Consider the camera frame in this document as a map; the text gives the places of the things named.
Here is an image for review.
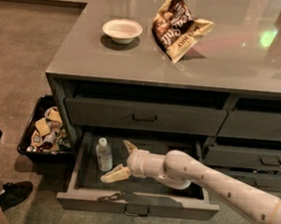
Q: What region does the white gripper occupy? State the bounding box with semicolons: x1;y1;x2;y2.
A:
100;140;150;184

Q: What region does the clear plastic water bottle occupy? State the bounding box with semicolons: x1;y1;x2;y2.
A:
96;137;113;172

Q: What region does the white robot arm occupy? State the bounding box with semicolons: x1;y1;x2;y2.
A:
101;140;281;224

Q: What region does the open middle left drawer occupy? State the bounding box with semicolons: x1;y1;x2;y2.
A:
58;132;219;221

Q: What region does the top left drawer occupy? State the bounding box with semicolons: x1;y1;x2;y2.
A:
65;97;227;136

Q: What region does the middle right drawer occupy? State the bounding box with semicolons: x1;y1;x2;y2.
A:
204;145;281;171

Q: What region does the grey cabinet with counter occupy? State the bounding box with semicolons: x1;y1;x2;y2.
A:
36;0;281;193

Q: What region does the bottom right drawer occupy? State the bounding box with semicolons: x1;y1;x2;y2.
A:
218;169;281;192

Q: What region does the black bin with snacks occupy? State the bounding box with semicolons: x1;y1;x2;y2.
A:
18;95;73;161

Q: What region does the black shoe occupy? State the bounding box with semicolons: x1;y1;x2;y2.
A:
0;181;33;211

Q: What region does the white paper bowl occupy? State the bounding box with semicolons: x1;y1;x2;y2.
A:
103;19;143;45

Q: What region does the brown sea salt snack bag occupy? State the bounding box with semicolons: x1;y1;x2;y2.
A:
152;0;214;63

